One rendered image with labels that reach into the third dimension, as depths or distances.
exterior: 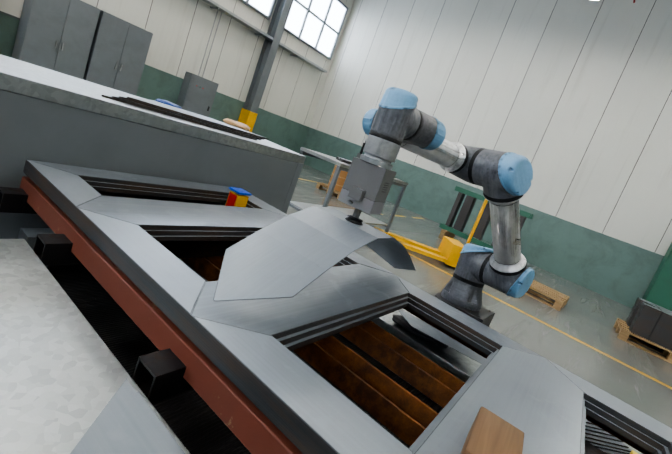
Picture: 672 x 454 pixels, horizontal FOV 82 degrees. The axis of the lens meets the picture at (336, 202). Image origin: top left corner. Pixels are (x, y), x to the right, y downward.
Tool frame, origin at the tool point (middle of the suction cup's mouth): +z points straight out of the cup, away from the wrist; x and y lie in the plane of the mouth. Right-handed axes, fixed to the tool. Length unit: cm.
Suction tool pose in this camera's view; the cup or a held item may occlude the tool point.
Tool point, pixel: (351, 226)
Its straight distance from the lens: 87.9
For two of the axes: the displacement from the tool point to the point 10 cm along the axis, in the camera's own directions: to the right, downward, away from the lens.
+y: 8.1, 3.7, -4.5
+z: -3.4, 9.3, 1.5
